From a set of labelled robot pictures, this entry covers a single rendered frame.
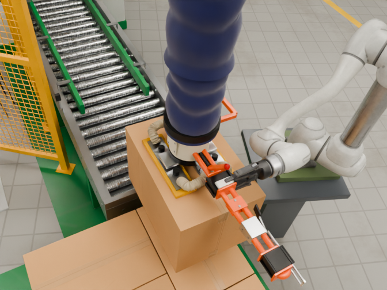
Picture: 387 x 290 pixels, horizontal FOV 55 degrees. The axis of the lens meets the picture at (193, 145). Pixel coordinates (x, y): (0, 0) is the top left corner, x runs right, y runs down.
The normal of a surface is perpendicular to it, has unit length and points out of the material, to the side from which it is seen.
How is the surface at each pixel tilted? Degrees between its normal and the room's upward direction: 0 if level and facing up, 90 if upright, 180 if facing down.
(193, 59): 98
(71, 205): 0
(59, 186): 0
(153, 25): 0
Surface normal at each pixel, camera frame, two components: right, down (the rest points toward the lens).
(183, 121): -0.15, 0.56
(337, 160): -0.58, 0.54
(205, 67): 0.14, 0.87
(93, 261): 0.10, -0.64
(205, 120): 0.28, 0.55
